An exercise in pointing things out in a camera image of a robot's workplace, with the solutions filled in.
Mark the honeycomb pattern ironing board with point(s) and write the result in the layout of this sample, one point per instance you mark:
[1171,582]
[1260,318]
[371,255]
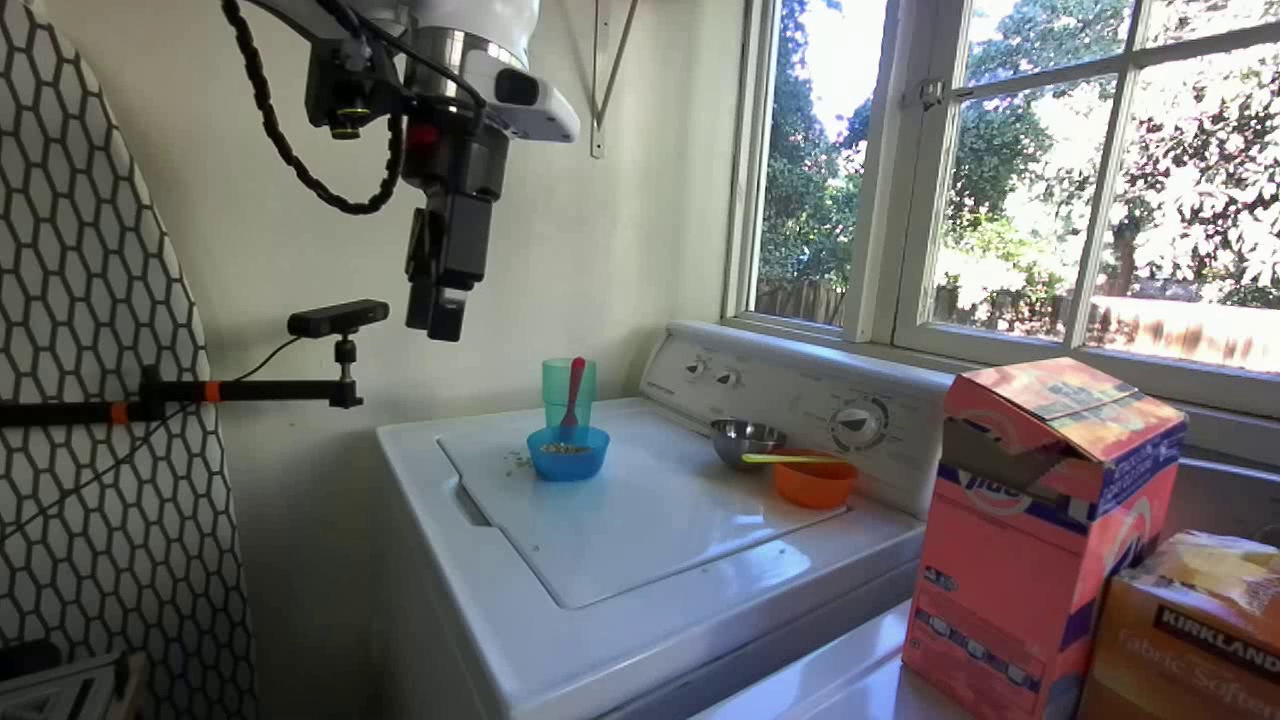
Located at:
[119,537]

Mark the orange plastic bowl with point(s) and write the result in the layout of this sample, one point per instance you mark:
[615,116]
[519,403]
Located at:
[812,487]

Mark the yellow plastic spoon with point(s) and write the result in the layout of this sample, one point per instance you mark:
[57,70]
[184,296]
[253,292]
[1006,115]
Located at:
[785,463]

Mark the black camera on mount arm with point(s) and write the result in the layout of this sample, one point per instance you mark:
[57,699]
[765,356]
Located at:
[343,321]

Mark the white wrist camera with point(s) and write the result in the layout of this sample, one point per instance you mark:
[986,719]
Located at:
[522,101]

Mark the white framed window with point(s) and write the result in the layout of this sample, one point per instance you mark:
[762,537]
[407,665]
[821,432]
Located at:
[1020,179]

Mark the white dryer machine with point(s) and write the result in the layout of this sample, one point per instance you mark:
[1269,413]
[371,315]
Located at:
[863,673]

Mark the white timer dial knob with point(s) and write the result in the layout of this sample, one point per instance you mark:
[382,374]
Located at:
[856,425]

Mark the brown Kirkland cardboard box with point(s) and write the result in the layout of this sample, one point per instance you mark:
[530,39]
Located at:
[1195,634]

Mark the orange Tide detergent box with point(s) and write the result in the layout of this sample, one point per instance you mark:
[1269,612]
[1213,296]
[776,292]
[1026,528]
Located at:
[1048,483]

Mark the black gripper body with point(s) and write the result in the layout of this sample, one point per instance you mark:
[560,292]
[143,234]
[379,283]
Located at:
[460,174]

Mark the steel metal bowl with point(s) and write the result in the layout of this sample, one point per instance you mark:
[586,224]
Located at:
[736,439]

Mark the blue plastic bowl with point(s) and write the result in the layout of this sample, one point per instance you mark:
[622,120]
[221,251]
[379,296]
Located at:
[571,456]

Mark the red pink plastic spoon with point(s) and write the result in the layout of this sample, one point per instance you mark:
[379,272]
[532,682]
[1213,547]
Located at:
[565,428]

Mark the teal plastic cup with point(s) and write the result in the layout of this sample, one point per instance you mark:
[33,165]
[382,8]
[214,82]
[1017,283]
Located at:
[565,389]

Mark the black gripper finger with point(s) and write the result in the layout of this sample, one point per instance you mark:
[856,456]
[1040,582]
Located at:
[447,321]
[416,301]

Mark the white washing machine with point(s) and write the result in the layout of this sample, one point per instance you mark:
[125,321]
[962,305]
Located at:
[671,577]

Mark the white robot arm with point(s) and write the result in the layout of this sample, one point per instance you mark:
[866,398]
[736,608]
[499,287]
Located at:
[449,77]

